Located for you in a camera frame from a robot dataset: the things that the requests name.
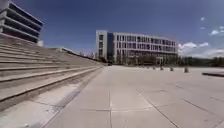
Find white building with window rows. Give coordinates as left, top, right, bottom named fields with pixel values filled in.
left=95, top=30, right=179, bottom=66

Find grey building with horizontal bands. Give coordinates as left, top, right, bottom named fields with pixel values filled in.
left=0, top=0, right=45, bottom=45

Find low white building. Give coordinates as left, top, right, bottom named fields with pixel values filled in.
left=49, top=46, right=78, bottom=55

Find wide grey stone steps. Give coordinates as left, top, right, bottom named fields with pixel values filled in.
left=0, top=32, right=105, bottom=112

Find low dark planter edge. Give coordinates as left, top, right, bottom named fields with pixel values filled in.
left=201, top=71, right=224, bottom=78

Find pale stone slab plaza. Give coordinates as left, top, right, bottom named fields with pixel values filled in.
left=0, top=65, right=224, bottom=128

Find row of stone bollards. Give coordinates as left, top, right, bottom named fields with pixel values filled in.
left=139, top=65, right=190, bottom=74

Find row of trees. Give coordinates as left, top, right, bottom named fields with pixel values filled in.
left=98, top=54, right=224, bottom=68

